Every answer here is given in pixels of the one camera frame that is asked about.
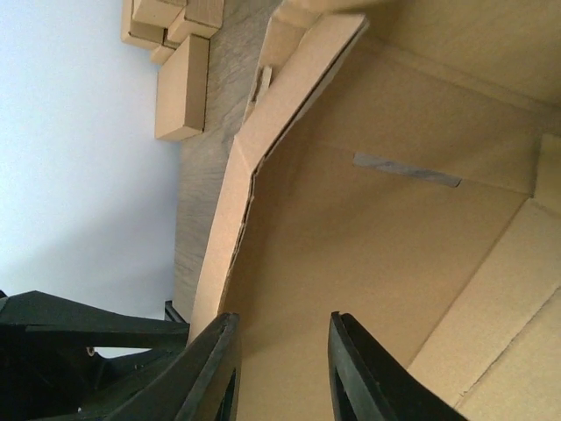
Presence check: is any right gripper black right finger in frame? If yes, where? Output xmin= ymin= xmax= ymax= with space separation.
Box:
xmin=329 ymin=311 xmax=465 ymax=421

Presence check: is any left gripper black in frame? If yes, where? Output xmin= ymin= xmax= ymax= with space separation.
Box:
xmin=1 ymin=291 xmax=189 ymax=420

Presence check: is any folded cardboard box left stack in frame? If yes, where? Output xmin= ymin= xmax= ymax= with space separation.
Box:
xmin=120 ymin=0 xmax=164 ymax=50

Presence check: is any folded cardboard box stack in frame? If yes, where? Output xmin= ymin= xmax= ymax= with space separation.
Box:
xmin=150 ymin=0 xmax=224 ymax=65
xmin=120 ymin=0 xmax=164 ymax=50

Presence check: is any flat folded cardboard box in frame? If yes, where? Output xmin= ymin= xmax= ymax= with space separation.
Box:
xmin=154 ymin=35 xmax=209 ymax=141

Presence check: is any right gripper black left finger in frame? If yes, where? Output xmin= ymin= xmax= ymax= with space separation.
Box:
xmin=106 ymin=313 xmax=241 ymax=420

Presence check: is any folded cardboard box middle stack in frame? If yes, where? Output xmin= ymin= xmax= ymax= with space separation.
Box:
xmin=150 ymin=0 xmax=224 ymax=65

